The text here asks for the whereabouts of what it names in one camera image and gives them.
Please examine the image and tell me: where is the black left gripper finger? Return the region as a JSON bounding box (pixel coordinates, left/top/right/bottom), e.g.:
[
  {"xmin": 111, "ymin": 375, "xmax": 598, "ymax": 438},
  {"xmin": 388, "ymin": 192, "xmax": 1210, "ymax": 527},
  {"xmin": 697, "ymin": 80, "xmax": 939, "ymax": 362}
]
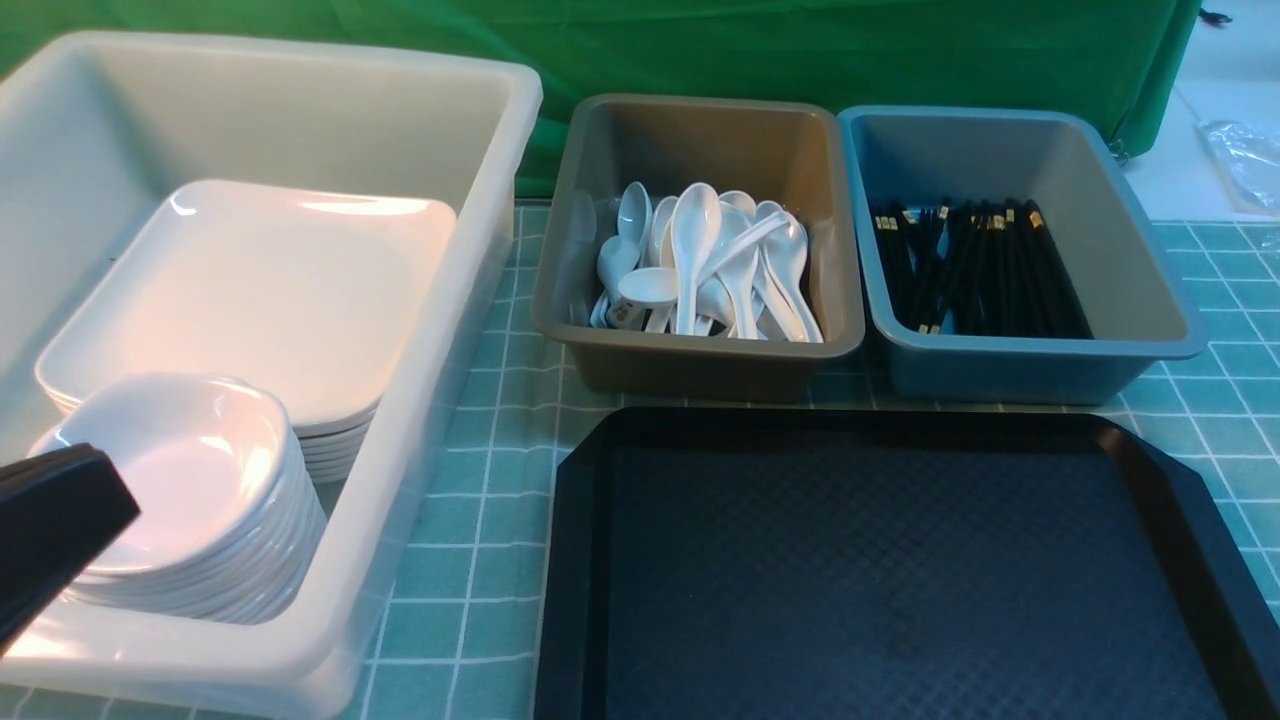
[{"xmin": 1, "ymin": 445, "xmax": 140, "ymax": 650}]

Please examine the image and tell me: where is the stack of small white bowls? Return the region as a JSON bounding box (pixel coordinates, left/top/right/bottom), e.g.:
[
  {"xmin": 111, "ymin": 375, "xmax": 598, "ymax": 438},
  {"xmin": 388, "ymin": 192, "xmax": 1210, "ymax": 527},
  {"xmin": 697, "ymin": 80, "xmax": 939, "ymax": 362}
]
[{"xmin": 29, "ymin": 373, "xmax": 326, "ymax": 625}]

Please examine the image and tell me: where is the stack of white square plates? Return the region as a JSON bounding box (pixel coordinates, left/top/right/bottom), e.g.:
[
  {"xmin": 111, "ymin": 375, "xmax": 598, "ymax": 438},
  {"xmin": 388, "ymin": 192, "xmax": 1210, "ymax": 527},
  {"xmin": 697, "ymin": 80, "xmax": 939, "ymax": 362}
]
[{"xmin": 35, "ymin": 179, "xmax": 457, "ymax": 484}]

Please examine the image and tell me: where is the large white plastic tub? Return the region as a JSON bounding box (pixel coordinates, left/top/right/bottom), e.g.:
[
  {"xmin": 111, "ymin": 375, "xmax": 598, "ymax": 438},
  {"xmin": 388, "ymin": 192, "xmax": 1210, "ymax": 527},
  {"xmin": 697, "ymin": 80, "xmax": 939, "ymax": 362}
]
[{"xmin": 3, "ymin": 31, "xmax": 543, "ymax": 719}]

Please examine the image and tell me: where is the green checkered tablecloth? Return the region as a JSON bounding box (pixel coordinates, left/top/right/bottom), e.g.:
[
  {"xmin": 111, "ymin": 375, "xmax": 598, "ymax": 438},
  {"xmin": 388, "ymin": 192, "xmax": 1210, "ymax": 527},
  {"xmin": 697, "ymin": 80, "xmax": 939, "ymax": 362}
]
[{"xmin": 338, "ymin": 202, "xmax": 1279, "ymax": 719}]

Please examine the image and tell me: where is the black plastic serving tray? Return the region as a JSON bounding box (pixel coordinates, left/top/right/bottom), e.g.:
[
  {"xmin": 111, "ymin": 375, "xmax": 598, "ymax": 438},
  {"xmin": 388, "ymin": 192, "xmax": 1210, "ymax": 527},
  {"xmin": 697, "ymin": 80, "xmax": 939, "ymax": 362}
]
[{"xmin": 532, "ymin": 407, "xmax": 1279, "ymax": 719}]

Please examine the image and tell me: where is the pile of white spoons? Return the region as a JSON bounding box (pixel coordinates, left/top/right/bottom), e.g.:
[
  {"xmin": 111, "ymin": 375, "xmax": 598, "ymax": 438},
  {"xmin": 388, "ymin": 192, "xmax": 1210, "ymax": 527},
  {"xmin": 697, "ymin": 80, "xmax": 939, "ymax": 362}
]
[{"xmin": 570, "ymin": 182, "xmax": 826, "ymax": 343}]

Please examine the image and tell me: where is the brown plastic spoon bin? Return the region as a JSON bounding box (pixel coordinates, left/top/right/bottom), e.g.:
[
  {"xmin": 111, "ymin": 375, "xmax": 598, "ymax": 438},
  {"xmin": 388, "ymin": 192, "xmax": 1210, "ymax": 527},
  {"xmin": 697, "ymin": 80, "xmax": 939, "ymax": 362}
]
[{"xmin": 531, "ymin": 94, "xmax": 867, "ymax": 404}]

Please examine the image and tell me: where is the pile of black chopsticks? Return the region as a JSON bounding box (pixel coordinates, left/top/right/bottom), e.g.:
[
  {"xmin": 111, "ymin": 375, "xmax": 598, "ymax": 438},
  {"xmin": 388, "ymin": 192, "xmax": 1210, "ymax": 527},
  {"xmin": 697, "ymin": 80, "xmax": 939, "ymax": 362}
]
[{"xmin": 870, "ymin": 199, "xmax": 1094, "ymax": 340}]

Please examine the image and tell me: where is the blue plastic chopstick bin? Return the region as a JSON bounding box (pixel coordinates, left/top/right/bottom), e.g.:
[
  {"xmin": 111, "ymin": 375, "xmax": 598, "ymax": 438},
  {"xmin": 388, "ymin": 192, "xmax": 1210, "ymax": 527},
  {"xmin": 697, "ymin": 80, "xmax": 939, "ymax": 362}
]
[{"xmin": 838, "ymin": 106, "xmax": 1210, "ymax": 406}]

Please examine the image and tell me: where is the green backdrop cloth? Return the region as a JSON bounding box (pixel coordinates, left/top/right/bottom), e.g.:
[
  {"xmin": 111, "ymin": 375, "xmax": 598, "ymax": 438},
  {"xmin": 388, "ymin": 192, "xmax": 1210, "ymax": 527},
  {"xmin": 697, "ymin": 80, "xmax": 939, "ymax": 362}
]
[{"xmin": 1, "ymin": 1, "xmax": 1201, "ymax": 196}]

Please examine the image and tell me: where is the clear plastic bag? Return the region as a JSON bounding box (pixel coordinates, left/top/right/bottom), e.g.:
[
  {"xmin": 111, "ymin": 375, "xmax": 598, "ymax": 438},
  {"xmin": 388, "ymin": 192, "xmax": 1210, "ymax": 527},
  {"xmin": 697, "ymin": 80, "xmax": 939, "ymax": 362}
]
[{"xmin": 1197, "ymin": 120, "xmax": 1279, "ymax": 217}]

